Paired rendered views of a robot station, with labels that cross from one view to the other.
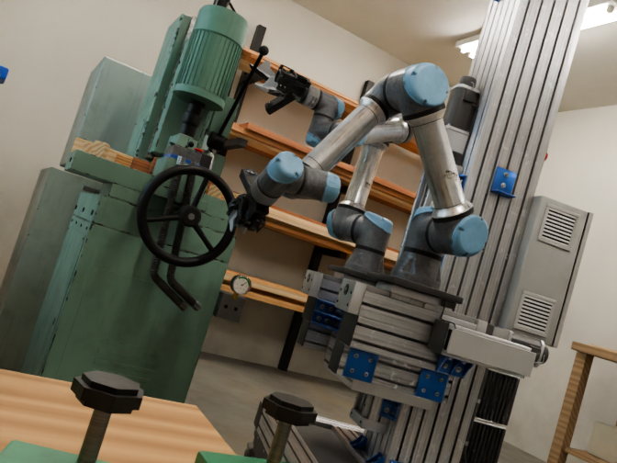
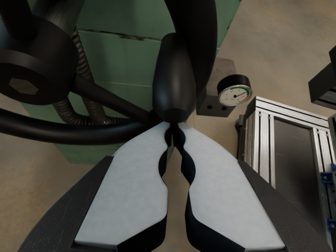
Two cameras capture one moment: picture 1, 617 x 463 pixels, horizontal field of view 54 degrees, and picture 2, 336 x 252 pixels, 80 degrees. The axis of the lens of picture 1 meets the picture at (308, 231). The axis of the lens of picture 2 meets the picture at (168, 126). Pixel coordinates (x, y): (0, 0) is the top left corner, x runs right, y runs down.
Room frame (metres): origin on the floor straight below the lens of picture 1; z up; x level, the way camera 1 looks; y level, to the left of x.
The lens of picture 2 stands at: (1.65, 0.20, 0.94)
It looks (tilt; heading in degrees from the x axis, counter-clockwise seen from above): 60 degrees down; 11
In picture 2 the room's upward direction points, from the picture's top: 17 degrees clockwise
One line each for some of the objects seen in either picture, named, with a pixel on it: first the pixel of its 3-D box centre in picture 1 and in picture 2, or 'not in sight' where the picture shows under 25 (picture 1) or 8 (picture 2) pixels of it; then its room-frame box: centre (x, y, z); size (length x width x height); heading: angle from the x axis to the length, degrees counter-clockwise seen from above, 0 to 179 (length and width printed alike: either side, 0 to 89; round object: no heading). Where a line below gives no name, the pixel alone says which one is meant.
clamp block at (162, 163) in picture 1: (179, 178); not in sight; (1.84, 0.42, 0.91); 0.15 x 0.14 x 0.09; 116
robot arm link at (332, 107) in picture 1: (327, 106); not in sight; (2.13, 0.07, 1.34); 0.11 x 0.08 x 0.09; 116
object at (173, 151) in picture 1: (188, 156); not in sight; (1.84, 0.41, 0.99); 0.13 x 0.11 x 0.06; 116
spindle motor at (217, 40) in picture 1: (211, 59); not in sight; (2.03, 0.48, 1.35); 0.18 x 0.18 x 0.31
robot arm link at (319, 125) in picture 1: (322, 131); not in sight; (2.12, 0.06, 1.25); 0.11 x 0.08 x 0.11; 51
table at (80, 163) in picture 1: (168, 192); not in sight; (1.92, 0.46, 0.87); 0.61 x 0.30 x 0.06; 116
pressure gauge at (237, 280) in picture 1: (239, 287); (231, 92); (1.95, 0.16, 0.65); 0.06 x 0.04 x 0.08; 116
